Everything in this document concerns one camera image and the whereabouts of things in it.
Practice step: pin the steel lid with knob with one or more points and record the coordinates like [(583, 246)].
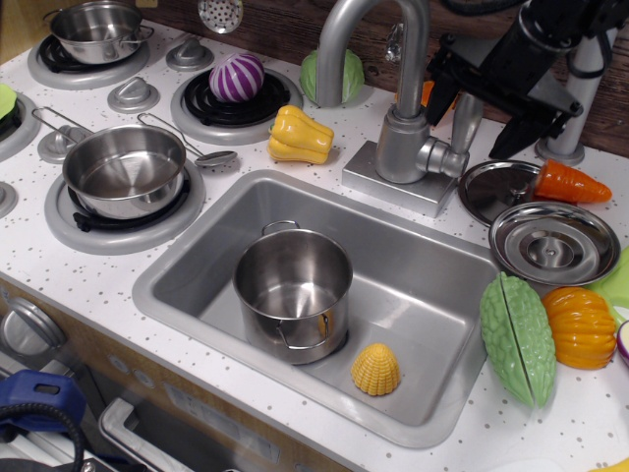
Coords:
[(490, 188)]

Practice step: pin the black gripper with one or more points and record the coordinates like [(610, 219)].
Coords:
[(513, 75)]

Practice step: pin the steel pot in sink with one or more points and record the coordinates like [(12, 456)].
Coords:
[(293, 287)]

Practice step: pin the steel pot back burner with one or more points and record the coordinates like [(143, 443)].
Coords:
[(99, 32)]

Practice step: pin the grey stove knob left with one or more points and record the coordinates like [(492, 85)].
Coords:
[(54, 147)]

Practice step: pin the steel lid upside down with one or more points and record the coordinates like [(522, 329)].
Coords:
[(554, 244)]

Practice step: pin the hanging perforated steel ladle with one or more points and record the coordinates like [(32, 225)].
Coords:
[(221, 16)]

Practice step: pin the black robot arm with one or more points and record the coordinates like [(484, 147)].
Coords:
[(559, 26)]

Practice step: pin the silver toy faucet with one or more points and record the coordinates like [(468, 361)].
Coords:
[(407, 166)]

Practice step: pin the orange toy carrot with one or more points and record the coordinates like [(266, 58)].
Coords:
[(562, 183)]

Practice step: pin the purple toy onion slice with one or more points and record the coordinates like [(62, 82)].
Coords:
[(622, 341)]

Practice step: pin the grey stove knob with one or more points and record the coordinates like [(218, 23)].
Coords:
[(134, 96), (54, 147), (189, 56)]

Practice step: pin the silver faucet lever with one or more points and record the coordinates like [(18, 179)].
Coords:
[(468, 115)]

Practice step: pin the orange toy slice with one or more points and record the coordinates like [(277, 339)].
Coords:
[(426, 93)]

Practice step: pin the grey stove knob back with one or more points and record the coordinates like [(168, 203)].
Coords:
[(189, 56)]

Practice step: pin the blue clamp with cable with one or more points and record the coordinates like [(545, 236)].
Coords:
[(41, 402)]

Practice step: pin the grey stove knob middle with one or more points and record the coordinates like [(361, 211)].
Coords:
[(134, 96)]

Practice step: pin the purple striped toy onion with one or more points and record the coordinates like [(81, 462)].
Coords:
[(236, 78)]

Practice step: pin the light green toy plate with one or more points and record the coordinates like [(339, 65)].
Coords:
[(613, 288)]

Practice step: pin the yellow toy corn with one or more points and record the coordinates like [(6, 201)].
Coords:
[(376, 371)]

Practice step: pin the yellow toy bell pepper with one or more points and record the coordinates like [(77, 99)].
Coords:
[(295, 136)]

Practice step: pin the green toy cabbage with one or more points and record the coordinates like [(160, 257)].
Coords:
[(353, 79)]

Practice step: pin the green toy bitter gourd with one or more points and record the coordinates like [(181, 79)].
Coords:
[(518, 340)]

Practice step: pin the orange toy pumpkin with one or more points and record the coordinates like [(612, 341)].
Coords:
[(582, 327)]

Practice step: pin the small steel strainer spoon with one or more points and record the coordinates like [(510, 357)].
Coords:
[(203, 160)]

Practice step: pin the grey sink basin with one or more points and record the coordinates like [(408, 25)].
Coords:
[(368, 314)]

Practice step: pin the steel pan front burner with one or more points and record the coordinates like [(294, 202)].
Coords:
[(126, 172)]

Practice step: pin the grey vertical pole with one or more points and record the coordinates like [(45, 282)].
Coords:
[(586, 67)]

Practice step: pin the grey oven knob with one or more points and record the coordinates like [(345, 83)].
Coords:
[(28, 331)]

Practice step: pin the green toy leaf left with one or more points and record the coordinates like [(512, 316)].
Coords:
[(8, 98)]

